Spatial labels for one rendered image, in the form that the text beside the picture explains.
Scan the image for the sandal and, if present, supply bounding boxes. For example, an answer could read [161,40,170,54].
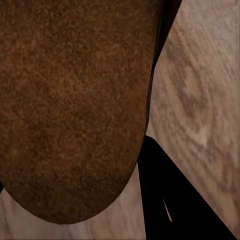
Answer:
[0,0,183,225]

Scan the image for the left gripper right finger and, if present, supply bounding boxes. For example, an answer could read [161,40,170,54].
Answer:
[137,136,237,240]

